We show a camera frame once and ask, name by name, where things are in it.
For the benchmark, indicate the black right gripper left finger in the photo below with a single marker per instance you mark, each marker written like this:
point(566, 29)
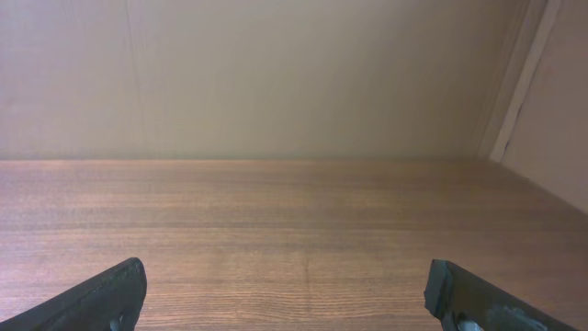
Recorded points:
point(111, 300)

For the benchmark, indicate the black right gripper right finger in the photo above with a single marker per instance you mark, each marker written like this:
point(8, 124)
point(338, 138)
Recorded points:
point(461, 301)

